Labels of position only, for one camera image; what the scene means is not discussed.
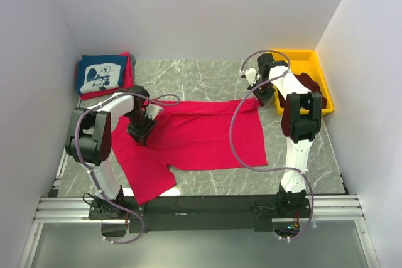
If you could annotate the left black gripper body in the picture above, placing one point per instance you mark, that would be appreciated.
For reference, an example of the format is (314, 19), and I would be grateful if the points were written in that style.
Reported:
(140, 125)

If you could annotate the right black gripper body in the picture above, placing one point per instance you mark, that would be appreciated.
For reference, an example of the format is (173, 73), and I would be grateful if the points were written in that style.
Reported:
(264, 93)

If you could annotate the bright red t-shirt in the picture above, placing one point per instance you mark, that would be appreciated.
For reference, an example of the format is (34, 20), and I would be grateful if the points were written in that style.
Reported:
(190, 136)

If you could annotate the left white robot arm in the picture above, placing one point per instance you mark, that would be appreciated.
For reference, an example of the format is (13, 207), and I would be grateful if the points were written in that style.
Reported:
(89, 141)

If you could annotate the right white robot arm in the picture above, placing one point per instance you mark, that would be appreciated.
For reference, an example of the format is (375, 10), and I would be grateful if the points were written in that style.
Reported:
(301, 122)

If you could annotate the dark maroon t-shirt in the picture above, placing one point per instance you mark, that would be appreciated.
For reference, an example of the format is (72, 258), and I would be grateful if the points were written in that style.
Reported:
(309, 83)

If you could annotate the folded red t-shirt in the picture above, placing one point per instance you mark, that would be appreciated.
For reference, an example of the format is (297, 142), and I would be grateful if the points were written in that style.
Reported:
(128, 79)

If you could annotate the yellow plastic bin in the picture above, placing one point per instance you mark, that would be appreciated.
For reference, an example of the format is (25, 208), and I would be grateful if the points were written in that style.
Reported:
(306, 61)

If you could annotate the folded blue printed t-shirt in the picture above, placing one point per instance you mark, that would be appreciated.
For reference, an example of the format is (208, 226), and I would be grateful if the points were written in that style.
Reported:
(98, 73)

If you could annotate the black base bar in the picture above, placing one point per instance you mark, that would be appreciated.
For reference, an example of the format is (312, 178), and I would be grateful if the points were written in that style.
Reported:
(182, 213)

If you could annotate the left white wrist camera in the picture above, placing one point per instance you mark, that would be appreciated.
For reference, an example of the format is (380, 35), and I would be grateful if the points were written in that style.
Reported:
(152, 111)

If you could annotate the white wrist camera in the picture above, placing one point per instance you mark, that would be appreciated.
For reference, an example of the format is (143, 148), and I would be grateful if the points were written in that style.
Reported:
(251, 75)
(152, 111)

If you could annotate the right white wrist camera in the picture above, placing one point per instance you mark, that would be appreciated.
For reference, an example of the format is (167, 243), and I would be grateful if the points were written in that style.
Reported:
(251, 75)

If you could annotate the aluminium rail frame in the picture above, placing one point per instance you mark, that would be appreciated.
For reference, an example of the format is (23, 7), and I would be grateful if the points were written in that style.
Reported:
(63, 206)

